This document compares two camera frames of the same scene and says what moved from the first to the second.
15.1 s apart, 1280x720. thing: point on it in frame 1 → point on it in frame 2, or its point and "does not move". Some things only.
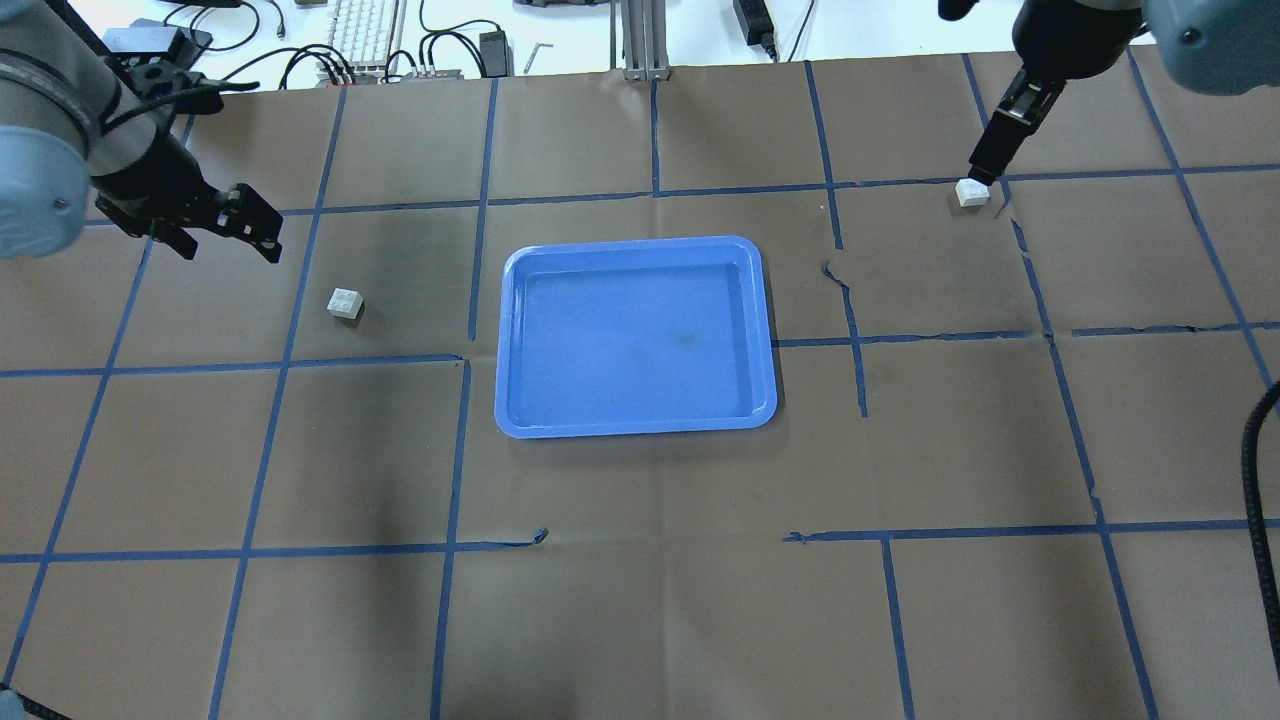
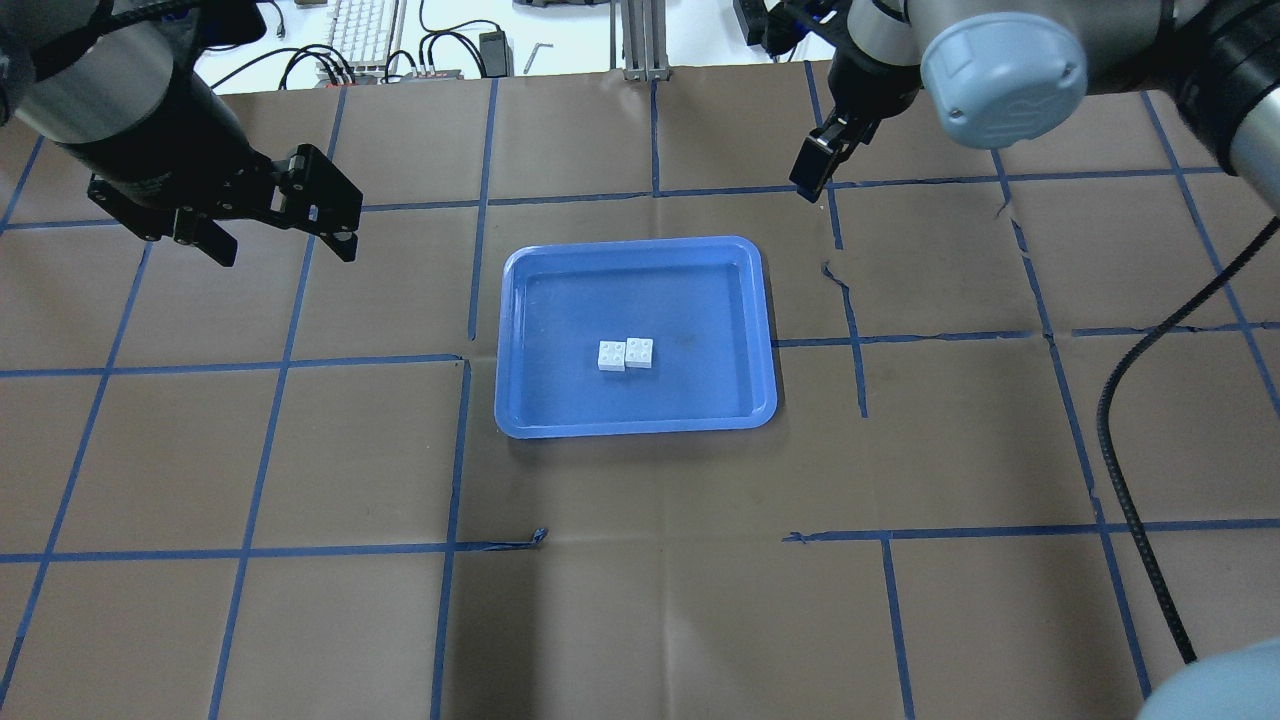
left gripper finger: (252, 220) → (323, 199)
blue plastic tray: (634, 337) does not move
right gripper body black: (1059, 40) → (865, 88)
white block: (345, 303) → (611, 355)
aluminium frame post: (644, 31) does not move
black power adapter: (756, 24) does not move
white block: (971, 193) → (639, 352)
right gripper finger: (1020, 113) → (819, 153)
